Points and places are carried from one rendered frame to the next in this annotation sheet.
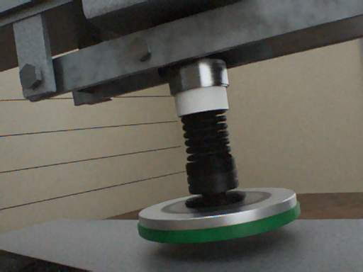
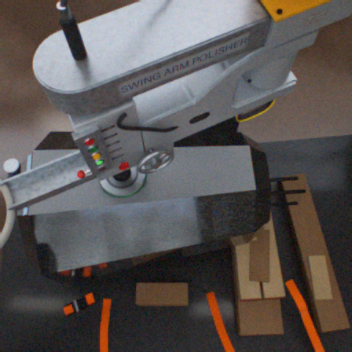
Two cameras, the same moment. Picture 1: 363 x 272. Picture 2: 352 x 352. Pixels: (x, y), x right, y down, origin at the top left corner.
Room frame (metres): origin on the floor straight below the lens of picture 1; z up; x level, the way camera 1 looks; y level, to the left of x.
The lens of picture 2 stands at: (1.21, -0.36, 2.55)
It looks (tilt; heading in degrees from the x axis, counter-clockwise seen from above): 68 degrees down; 138
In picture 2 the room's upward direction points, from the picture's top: 4 degrees counter-clockwise
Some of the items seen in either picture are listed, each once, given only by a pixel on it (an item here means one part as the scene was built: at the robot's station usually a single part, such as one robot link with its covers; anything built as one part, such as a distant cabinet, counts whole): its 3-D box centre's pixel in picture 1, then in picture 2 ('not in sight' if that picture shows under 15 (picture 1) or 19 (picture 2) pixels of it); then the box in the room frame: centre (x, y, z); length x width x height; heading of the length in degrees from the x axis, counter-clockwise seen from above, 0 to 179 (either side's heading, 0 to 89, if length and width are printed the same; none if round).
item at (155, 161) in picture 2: not in sight; (152, 153); (0.67, 0.03, 1.18); 0.15 x 0.10 x 0.15; 70
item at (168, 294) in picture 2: not in sight; (162, 294); (0.93, -0.25, 0.07); 0.30 x 0.12 x 0.12; 45
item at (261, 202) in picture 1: (216, 205); (122, 174); (0.52, -0.04, 0.85); 0.21 x 0.21 x 0.01
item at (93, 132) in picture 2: not in sight; (94, 152); (0.60, -0.15, 1.35); 0.08 x 0.03 x 0.28; 70
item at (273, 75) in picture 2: not in sight; (269, 53); (0.74, 0.58, 1.32); 0.19 x 0.19 x 0.20
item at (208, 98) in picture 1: (200, 100); not in sight; (0.52, -0.04, 1.00); 0.07 x 0.07 x 0.04
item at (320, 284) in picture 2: not in sight; (319, 276); (1.52, 0.46, 0.12); 0.25 x 0.10 x 0.01; 137
